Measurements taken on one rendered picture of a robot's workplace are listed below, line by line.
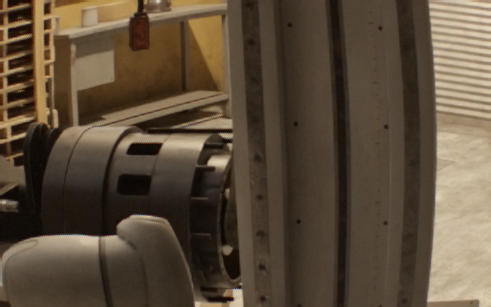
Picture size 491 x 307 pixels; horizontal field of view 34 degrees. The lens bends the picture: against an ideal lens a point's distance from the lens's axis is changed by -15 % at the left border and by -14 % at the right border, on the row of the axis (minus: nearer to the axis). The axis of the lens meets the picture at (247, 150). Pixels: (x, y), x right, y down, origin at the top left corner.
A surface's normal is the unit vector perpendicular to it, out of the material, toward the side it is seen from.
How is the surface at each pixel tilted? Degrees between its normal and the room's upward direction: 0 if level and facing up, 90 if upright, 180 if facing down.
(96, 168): 43
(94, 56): 90
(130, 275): 66
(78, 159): 37
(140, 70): 90
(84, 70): 90
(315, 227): 90
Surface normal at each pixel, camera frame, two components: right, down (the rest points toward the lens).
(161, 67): 0.76, 0.11
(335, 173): -0.30, 0.23
